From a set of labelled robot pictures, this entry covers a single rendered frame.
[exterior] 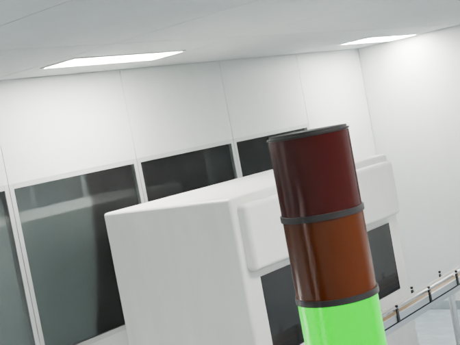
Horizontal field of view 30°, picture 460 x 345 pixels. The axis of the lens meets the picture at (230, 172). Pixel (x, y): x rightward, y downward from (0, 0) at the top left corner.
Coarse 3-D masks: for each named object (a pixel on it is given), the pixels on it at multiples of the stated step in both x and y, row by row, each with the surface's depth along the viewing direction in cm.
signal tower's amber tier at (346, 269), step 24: (360, 216) 50; (288, 240) 51; (312, 240) 49; (336, 240) 49; (360, 240) 50; (312, 264) 50; (336, 264) 49; (360, 264) 50; (312, 288) 50; (336, 288) 49; (360, 288) 50
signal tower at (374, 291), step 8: (320, 128) 51; (328, 128) 49; (336, 128) 50; (344, 128) 50; (280, 136) 50; (288, 136) 49; (296, 136) 49; (304, 136) 49; (352, 208) 50; (360, 208) 50; (280, 216) 52; (312, 216) 49; (320, 216) 49; (328, 216) 49; (336, 216) 49; (288, 224) 50; (376, 288) 51; (352, 296) 49; (360, 296) 50; (368, 296) 50; (296, 304) 52; (304, 304) 50; (312, 304) 50; (320, 304) 50; (328, 304) 49; (336, 304) 49; (344, 304) 49
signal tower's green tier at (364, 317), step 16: (352, 304) 50; (368, 304) 50; (304, 320) 51; (320, 320) 50; (336, 320) 50; (352, 320) 50; (368, 320) 50; (304, 336) 52; (320, 336) 50; (336, 336) 50; (352, 336) 50; (368, 336) 50; (384, 336) 51
